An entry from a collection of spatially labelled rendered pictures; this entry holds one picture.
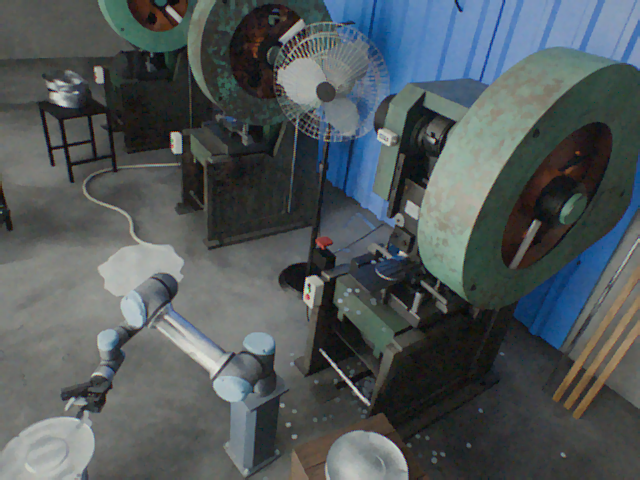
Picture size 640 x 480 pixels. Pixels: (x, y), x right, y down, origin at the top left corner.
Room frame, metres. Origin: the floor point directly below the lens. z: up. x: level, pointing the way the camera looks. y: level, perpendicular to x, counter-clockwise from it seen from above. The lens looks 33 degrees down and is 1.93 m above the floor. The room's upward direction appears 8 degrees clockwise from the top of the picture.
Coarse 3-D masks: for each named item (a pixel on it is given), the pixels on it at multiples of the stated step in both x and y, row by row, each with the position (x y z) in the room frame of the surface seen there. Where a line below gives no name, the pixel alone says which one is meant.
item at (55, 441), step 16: (32, 432) 0.95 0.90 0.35; (48, 432) 0.96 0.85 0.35; (64, 432) 0.97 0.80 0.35; (80, 432) 0.98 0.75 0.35; (16, 448) 0.89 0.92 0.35; (32, 448) 0.89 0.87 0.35; (48, 448) 0.90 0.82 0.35; (64, 448) 0.91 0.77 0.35; (80, 448) 0.92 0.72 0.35; (0, 464) 0.82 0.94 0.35; (16, 464) 0.83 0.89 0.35; (32, 464) 0.84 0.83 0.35; (48, 464) 0.84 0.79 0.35; (64, 464) 0.86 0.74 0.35; (80, 464) 0.86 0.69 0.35
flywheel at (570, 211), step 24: (576, 144) 1.47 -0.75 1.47; (600, 144) 1.55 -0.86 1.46; (552, 168) 1.39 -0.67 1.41; (576, 168) 1.52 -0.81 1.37; (600, 168) 1.55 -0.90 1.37; (528, 192) 1.33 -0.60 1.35; (552, 192) 1.30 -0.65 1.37; (576, 192) 1.30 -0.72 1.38; (528, 216) 1.40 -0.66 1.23; (552, 216) 1.26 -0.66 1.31; (576, 216) 1.30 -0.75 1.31; (504, 240) 1.34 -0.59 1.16; (528, 240) 1.33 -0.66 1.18; (552, 240) 1.49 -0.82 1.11; (504, 264) 1.38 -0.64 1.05; (528, 264) 1.41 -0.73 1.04
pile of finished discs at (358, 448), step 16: (352, 432) 1.11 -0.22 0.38; (368, 432) 1.12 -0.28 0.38; (336, 448) 1.04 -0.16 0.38; (352, 448) 1.05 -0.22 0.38; (368, 448) 1.06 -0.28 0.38; (384, 448) 1.07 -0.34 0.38; (336, 464) 0.98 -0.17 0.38; (352, 464) 0.98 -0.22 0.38; (368, 464) 0.99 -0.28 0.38; (384, 464) 1.00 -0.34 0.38; (400, 464) 1.01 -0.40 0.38
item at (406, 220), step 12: (408, 180) 1.69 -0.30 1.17; (420, 180) 1.70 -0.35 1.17; (408, 192) 1.68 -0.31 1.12; (420, 192) 1.63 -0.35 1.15; (408, 204) 1.67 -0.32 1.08; (420, 204) 1.62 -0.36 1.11; (396, 216) 1.69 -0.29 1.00; (408, 216) 1.66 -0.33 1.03; (396, 228) 1.65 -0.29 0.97; (408, 228) 1.64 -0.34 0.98; (396, 240) 1.64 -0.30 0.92; (408, 240) 1.59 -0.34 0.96; (408, 252) 1.60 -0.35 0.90
